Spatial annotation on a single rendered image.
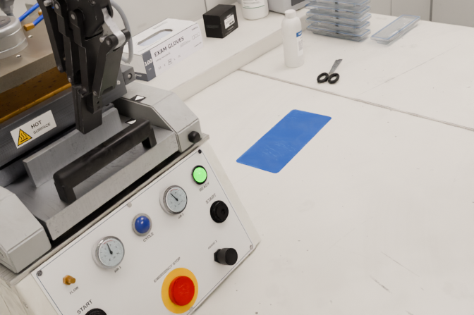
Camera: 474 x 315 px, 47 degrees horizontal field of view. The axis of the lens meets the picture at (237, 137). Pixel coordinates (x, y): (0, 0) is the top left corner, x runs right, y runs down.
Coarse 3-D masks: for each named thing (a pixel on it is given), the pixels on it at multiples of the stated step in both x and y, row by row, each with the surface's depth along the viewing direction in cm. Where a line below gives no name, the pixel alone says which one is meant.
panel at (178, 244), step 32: (192, 160) 80; (160, 192) 75; (192, 192) 79; (224, 192) 83; (96, 224) 68; (128, 224) 71; (160, 224) 74; (192, 224) 78; (224, 224) 82; (64, 256) 65; (128, 256) 71; (160, 256) 74; (192, 256) 77; (64, 288) 65; (96, 288) 67; (128, 288) 70; (160, 288) 73
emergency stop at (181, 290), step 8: (176, 280) 74; (184, 280) 75; (192, 280) 76; (176, 288) 74; (184, 288) 74; (192, 288) 75; (176, 296) 73; (184, 296) 74; (192, 296) 75; (176, 304) 74; (184, 304) 74
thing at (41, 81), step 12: (48, 72) 78; (60, 72) 78; (24, 84) 76; (36, 84) 75; (48, 84) 74; (60, 84) 74; (0, 96) 73; (12, 96) 73; (24, 96) 72; (36, 96) 72; (48, 96) 72; (0, 108) 70; (12, 108) 69; (24, 108) 69; (0, 120) 67
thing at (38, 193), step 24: (120, 120) 77; (72, 144) 72; (96, 144) 75; (168, 144) 76; (48, 168) 70; (120, 168) 70; (144, 168) 73; (24, 192) 68; (48, 192) 68; (96, 192) 68; (48, 216) 63; (72, 216) 66
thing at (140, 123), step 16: (128, 128) 71; (144, 128) 72; (112, 144) 68; (128, 144) 70; (144, 144) 74; (80, 160) 66; (96, 160) 66; (112, 160) 69; (64, 176) 63; (80, 176) 65; (64, 192) 64
